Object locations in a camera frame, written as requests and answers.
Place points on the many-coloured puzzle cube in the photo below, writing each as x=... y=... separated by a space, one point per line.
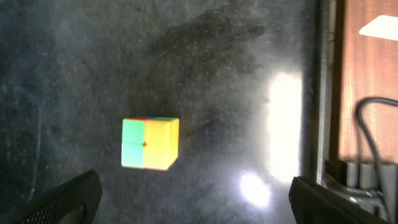
x=149 y=144

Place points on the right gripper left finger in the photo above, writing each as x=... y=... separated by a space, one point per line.
x=56 y=202

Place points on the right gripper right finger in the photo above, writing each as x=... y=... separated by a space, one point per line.
x=320 y=205

